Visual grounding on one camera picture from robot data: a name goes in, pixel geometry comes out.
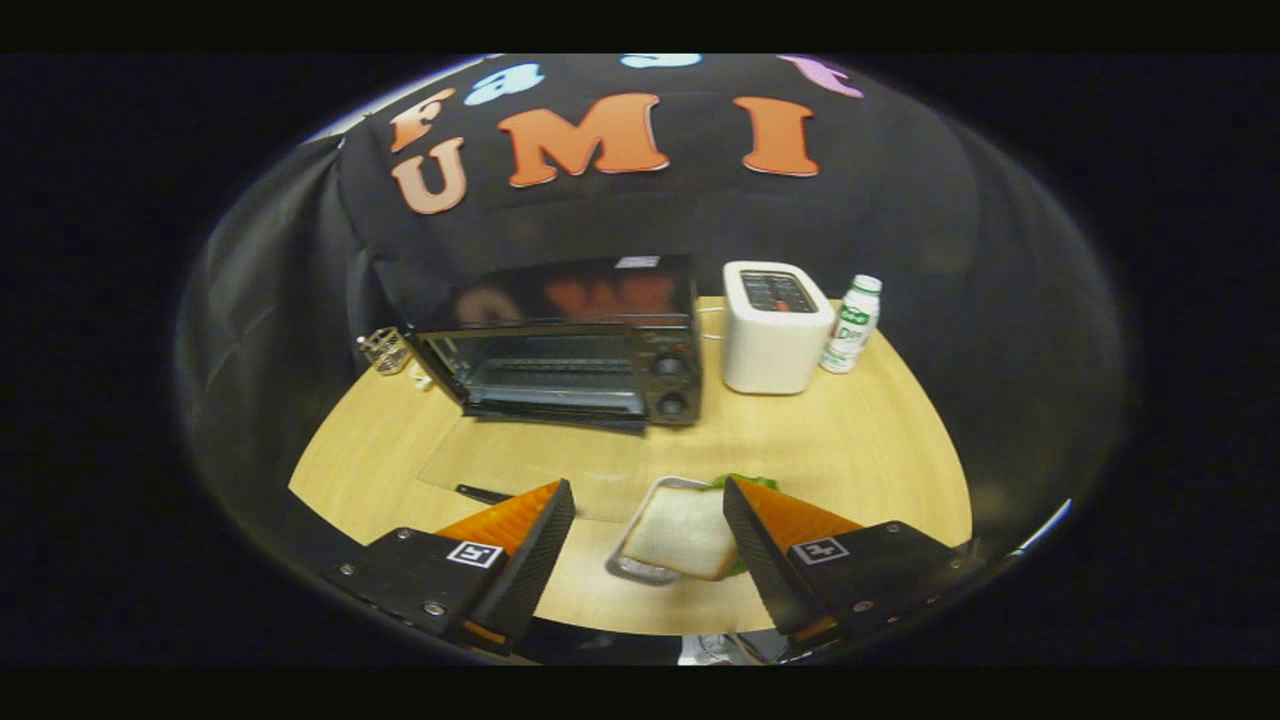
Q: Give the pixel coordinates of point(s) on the lettuce sandwich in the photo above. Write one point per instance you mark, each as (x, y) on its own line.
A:
(680, 535)

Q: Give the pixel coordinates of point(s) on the black toaster oven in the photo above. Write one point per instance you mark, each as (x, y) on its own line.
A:
(580, 300)

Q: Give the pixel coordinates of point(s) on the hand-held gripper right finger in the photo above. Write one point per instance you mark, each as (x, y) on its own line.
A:
(765, 570)

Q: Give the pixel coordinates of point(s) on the white pop-up toaster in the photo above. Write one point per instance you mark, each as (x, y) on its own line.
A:
(770, 345)

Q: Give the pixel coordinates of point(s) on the white slotted tray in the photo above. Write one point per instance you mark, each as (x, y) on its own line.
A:
(640, 568)

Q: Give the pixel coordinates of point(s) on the white bottle green label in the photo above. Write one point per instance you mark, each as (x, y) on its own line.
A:
(852, 330)

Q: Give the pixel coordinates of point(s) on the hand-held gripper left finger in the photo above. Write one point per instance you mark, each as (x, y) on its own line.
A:
(530, 570)

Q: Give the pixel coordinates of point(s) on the small white tag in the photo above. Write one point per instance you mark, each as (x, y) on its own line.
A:
(421, 379)

